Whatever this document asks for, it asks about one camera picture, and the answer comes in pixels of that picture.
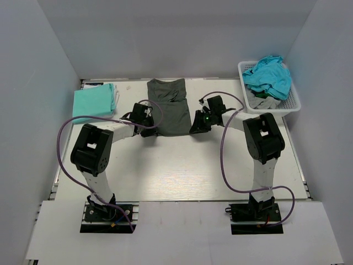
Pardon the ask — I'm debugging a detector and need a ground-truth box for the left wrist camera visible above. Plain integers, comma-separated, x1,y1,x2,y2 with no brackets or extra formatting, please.
121,103,154,127

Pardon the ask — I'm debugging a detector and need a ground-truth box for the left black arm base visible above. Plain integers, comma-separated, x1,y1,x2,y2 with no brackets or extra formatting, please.
79,202,139,234

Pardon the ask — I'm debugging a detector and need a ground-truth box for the crumpled grey white t-shirt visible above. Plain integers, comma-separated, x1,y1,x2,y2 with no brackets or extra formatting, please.
246,90,281,109

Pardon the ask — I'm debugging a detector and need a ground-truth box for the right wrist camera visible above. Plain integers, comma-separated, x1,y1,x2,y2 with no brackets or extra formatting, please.
199,96,234,114

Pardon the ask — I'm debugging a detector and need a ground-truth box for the crumpled cyan t-shirt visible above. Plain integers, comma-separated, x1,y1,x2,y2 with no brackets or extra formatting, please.
242,55,292,100

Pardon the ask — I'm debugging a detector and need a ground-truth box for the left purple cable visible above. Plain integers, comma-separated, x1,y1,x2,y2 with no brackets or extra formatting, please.
56,99,164,233

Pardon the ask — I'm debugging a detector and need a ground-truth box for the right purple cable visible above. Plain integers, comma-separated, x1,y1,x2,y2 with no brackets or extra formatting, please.
199,91,296,227

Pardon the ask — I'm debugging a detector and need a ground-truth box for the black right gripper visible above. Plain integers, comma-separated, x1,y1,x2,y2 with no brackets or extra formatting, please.
189,110,215,134

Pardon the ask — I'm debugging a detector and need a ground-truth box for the purple cable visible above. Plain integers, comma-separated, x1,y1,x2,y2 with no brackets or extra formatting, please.
56,99,164,233
199,91,296,227

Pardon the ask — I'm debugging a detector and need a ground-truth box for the white plastic laundry basket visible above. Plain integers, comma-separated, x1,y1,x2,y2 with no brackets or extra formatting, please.
238,61,301,117

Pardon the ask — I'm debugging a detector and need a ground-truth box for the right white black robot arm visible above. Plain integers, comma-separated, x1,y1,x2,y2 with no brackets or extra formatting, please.
198,110,285,220

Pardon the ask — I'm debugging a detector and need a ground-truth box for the folded mint green t-shirt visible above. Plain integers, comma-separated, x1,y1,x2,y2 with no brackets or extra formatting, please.
72,83,115,118

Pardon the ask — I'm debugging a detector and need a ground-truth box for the dark grey t-shirt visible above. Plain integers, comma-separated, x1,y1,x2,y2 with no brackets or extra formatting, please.
147,78,191,137

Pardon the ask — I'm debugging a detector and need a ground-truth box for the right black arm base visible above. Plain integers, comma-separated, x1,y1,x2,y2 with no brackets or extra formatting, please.
225,203,284,235

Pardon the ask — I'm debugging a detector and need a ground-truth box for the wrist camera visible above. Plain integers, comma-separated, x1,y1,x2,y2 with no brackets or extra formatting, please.
199,96,234,114
121,103,154,127

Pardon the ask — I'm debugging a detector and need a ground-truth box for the green garment in basket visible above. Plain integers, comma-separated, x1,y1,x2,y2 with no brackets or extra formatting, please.
255,93,270,99

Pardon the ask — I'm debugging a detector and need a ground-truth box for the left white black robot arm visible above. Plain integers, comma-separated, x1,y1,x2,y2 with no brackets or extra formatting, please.
70,107,202,220

